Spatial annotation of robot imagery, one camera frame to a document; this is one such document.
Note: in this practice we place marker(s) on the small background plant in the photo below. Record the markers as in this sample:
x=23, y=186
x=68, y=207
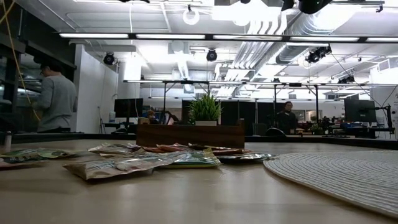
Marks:
x=316, y=128

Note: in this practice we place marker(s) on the dark wooden tea box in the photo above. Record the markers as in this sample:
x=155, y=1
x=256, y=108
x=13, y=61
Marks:
x=189, y=136

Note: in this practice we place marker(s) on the green potted plant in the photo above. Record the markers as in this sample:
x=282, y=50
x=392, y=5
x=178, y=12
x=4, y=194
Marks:
x=205, y=107

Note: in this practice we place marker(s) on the blue box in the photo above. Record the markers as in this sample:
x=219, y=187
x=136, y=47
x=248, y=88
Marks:
x=351, y=125

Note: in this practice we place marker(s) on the white round woven placemat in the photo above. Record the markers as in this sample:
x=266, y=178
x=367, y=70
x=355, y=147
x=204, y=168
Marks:
x=342, y=177

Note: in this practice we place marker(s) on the dark office desk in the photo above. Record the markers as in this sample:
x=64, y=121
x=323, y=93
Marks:
x=367, y=132

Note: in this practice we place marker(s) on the round white ceiling lamp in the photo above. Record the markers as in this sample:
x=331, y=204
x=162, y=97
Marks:
x=191, y=23

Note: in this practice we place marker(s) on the beige tea sachet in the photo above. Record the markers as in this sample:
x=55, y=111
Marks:
x=109, y=168
x=113, y=149

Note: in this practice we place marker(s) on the white bottle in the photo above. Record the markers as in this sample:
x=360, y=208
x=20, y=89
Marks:
x=112, y=117

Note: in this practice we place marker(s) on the black office partition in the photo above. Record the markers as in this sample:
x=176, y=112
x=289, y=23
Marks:
x=239, y=112

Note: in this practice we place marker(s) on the black office chair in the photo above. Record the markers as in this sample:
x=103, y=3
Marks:
x=275, y=132

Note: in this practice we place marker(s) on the black ceiling spotlight cluster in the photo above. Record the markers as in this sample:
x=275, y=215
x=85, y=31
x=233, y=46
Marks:
x=317, y=54

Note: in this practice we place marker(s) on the black computer monitor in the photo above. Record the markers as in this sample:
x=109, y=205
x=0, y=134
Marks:
x=128, y=108
x=360, y=111

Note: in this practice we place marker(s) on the long led light bar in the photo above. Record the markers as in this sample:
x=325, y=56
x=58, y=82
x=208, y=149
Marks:
x=171, y=36

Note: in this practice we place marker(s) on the white cylindrical post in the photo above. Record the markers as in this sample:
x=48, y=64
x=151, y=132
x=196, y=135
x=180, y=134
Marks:
x=7, y=141

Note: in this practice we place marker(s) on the dark green tea sachet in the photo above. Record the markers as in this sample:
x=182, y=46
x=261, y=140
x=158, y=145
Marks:
x=18, y=159

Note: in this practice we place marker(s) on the dark silver foil packet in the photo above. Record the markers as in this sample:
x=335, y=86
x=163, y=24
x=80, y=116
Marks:
x=245, y=157

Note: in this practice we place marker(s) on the black metal workstation frame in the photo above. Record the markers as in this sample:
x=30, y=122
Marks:
x=316, y=105

